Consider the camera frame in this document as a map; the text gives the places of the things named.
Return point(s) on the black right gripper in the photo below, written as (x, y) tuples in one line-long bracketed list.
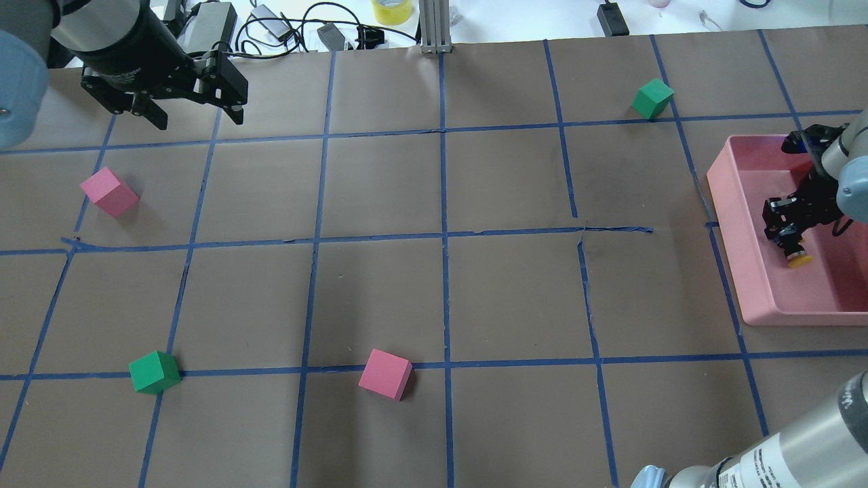
[(816, 194)]

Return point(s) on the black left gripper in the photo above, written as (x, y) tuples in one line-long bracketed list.
[(131, 49)]

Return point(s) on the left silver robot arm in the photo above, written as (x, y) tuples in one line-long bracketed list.
[(28, 29)]

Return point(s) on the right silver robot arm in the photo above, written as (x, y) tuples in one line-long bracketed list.
[(825, 447)]

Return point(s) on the large black power brick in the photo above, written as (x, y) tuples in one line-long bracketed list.
[(210, 26)]

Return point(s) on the pink plastic bin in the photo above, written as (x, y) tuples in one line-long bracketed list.
[(829, 290)]

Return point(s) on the pink cube far side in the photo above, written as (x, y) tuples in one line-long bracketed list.
[(109, 192)]

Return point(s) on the pink cube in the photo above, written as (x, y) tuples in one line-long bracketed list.
[(109, 192), (386, 374)]

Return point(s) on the green cube near bin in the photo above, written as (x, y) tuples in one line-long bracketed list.
[(652, 98)]

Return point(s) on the yellow tape roll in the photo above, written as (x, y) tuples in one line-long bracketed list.
[(392, 12)]

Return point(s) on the black power adapter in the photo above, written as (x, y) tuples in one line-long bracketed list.
[(611, 19)]

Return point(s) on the green cube far side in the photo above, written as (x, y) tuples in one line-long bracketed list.
[(154, 373)]

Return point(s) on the pink cube centre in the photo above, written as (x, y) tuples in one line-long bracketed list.
[(386, 374)]

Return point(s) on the aluminium frame post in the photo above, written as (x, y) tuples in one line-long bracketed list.
[(434, 27)]

